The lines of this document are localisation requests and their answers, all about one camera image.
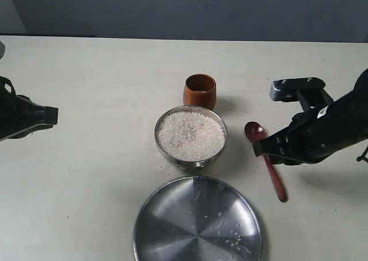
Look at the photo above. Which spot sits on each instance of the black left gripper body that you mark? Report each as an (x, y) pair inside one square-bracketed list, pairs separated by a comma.
[(10, 121)]

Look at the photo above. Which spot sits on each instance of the round steel plate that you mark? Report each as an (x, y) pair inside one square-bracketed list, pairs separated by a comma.
[(197, 218)]

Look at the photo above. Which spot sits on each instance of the dark red wooden spoon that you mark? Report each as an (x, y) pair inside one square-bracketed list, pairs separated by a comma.
[(254, 130)]

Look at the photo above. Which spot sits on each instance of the brown wooden cup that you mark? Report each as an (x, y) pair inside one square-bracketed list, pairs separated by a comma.
[(200, 90)]

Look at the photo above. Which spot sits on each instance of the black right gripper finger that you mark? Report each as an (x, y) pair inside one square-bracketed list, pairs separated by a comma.
[(309, 92), (273, 149)]

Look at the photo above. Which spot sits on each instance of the steel bowl of rice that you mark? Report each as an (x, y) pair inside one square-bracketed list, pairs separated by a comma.
[(190, 137)]

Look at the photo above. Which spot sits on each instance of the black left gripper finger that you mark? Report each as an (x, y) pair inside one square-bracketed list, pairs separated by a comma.
[(32, 117)]

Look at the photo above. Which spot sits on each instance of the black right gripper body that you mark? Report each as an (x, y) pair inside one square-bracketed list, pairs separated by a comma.
[(321, 137)]

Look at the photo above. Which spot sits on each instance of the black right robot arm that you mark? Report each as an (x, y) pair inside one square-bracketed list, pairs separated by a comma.
[(358, 96)]

